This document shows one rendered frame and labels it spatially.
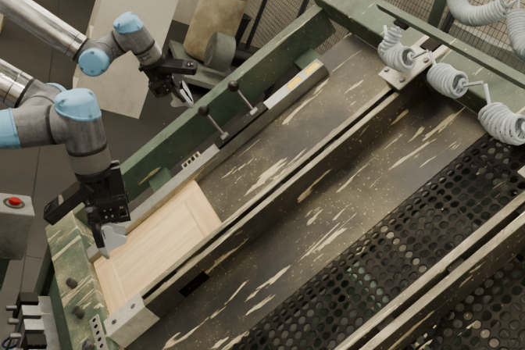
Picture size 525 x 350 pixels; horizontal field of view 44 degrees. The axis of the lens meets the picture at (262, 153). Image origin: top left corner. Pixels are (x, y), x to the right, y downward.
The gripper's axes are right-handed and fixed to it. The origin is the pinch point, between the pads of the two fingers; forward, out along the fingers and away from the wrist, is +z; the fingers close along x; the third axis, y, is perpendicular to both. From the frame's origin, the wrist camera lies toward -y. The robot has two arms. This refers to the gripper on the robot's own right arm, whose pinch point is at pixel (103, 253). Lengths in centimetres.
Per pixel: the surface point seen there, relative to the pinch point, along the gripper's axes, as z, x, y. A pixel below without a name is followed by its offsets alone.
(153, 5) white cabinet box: 57, 423, 38
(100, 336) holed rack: 43, 26, -9
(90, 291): 42, 45, -12
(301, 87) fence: 0, 68, 63
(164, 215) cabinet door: 29, 57, 14
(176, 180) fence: 23, 65, 20
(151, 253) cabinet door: 35, 47, 8
